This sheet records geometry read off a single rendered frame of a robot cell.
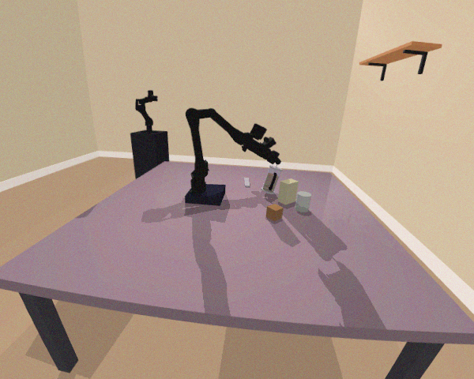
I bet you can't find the small brown cube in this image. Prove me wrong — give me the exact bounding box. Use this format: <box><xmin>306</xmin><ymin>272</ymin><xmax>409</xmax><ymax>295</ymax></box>
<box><xmin>266</xmin><ymin>204</ymin><xmax>284</xmax><ymax>222</ymax></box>

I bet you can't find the cream block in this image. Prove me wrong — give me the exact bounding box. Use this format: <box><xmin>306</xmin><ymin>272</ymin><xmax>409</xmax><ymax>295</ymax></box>
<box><xmin>278</xmin><ymin>178</ymin><xmax>298</xmax><ymax>205</ymax></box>

